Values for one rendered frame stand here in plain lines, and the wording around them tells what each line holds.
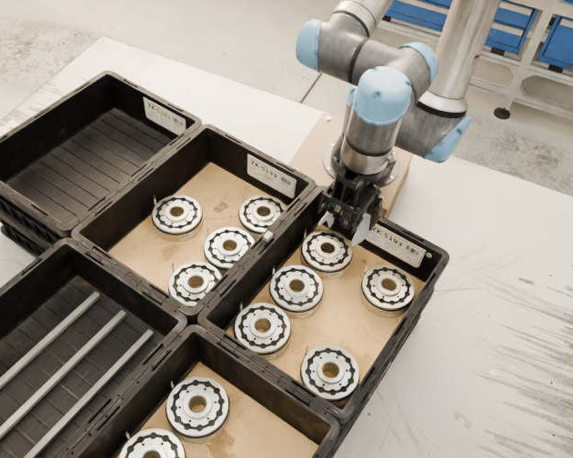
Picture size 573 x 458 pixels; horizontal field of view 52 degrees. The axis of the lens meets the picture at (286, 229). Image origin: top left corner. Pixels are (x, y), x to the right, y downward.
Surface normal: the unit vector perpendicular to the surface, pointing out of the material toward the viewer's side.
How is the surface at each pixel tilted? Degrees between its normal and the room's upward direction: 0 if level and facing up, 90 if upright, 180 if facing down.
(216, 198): 0
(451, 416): 0
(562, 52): 90
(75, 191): 0
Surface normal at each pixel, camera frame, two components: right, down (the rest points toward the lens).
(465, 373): 0.07, -0.62
